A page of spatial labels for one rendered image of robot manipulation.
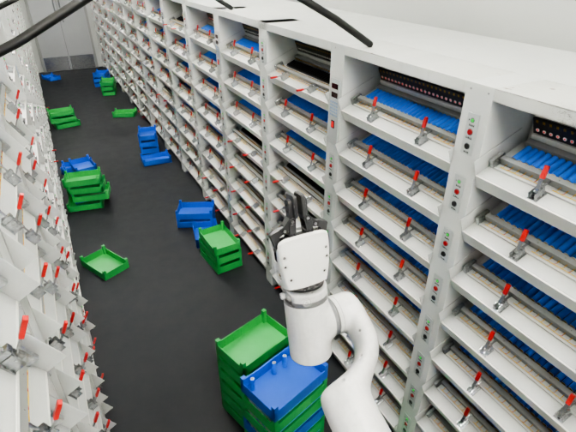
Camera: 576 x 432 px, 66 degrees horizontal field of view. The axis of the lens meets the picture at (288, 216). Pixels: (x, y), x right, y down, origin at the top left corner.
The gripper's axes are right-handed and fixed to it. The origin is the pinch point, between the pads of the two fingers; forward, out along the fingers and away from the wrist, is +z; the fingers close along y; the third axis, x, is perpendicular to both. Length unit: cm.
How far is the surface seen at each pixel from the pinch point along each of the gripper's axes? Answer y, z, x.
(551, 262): 75, -35, -4
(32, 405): -50, -30, -12
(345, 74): 67, 15, -91
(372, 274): 73, -73, -87
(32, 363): -50, -27, -21
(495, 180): 71, -14, -20
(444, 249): 68, -41, -37
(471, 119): 68, 2, -27
